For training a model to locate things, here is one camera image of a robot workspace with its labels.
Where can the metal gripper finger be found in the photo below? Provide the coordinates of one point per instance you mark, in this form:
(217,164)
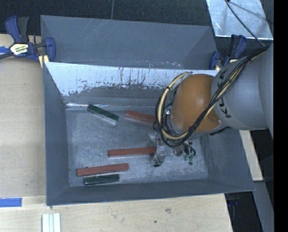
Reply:
(159,159)
(153,140)

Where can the red-brown block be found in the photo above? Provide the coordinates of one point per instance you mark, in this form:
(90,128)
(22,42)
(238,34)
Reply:
(102,169)
(131,152)
(139,116)

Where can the dark green flat block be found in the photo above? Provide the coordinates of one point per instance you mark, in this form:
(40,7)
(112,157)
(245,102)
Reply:
(102,114)
(101,179)

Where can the grey metal bin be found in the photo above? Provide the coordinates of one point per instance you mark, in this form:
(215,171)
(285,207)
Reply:
(124,42)

